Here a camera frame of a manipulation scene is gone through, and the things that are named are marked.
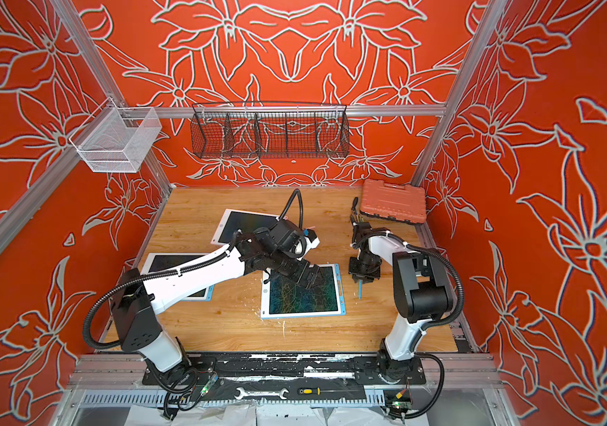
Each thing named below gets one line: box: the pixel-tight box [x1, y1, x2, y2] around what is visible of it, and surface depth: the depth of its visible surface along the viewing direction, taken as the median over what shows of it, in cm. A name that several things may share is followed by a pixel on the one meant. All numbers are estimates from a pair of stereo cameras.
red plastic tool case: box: [359, 178, 427, 224], surface depth 109 cm
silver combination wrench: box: [234, 387, 290, 401], surface depth 71 cm
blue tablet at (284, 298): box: [260, 263, 347, 320], surface depth 87 cm
